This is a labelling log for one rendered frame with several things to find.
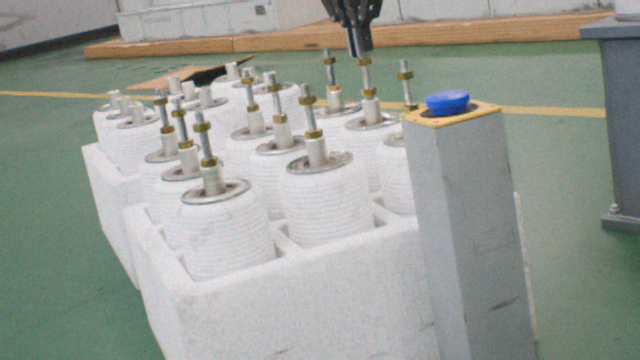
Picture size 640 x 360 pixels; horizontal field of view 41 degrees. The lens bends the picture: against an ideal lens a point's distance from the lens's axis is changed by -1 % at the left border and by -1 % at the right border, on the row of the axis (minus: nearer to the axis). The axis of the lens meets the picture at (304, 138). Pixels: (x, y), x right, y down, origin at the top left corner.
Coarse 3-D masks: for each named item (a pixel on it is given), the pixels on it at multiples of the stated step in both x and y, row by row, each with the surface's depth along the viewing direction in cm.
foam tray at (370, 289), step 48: (144, 240) 102; (288, 240) 92; (336, 240) 89; (384, 240) 88; (144, 288) 113; (192, 288) 84; (240, 288) 84; (288, 288) 85; (336, 288) 87; (384, 288) 89; (528, 288) 95; (192, 336) 83; (240, 336) 84; (288, 336) 86; (336, 336) 88; (384, 336) 90; (432, 336) 92
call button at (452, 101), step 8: (432, 96) 77; (440, 96) 77; (448, 96) 76; (456, 96) 76; (464, 96) 76; (432, 104) 76; (440, 104) 76; (448, 104) 75; (456, 104) 76; (464, 104) 76; (432, 112) 77; (440, 112) 76; (448, 112) 76; (456, 112) 76
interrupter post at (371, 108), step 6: (366, 102) 106; (372, 102) 106; (378, 102) 106; (366, 108) 106; (372, 108) 106; (378, 108) 106; (366, 114) 106; (372, 114) 106; (378, 114) 106; (366, 120) 107; (372, 120) 106; (378, 120) 106
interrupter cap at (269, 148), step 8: (296, 136) 107; (304, 136) 106; (264, 144) 106; (272, 144) 105; (296, 144) 104; (304, 144) 102; (256, 152) 102; (264, 152) 101; (272, 152) 100; (280, 152) 100; (288, 152) 100
